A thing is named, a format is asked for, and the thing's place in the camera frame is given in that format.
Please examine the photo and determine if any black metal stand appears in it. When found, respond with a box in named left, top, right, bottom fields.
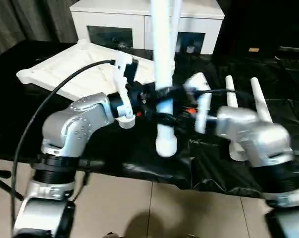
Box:
left=0, top=168, right=24, bottom=202

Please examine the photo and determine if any white plastic table leg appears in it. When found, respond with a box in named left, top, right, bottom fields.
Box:
left=168, top=0, right=183, bottom=75
left=249, top=77, right=274, bottom=124
left=225, top=75, right=247, bottom=162
left=149, top=0, right=178, bottom=159

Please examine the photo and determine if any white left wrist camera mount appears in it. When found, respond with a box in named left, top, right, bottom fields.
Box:
left=111, top=55, right=140, bottom=120

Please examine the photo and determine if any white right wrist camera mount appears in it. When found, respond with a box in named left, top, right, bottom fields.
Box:
left=183, top=73, right=212, bottom=135

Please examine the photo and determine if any white cabinet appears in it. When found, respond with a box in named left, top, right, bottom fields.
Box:
left=69, top=0, right=226, bottom=56

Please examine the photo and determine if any white plastic table top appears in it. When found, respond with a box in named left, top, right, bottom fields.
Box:
left=15, top=39, right=175, bottom=130

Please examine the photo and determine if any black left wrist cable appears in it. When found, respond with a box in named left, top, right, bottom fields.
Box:
left=9, top=59, right=116, bottom=233

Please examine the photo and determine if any grey curtain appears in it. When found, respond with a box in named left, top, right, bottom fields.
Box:
left=0, top=0, right=79, bottom=61

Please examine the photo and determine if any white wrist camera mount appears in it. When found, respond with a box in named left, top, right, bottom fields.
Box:
left=111, top=55, right=140, bottom=120
left=183, top=73, right=212, bottom=135

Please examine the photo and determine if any black mat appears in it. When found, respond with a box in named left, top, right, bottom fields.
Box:
left=0, top=39, right=299, bottom=199

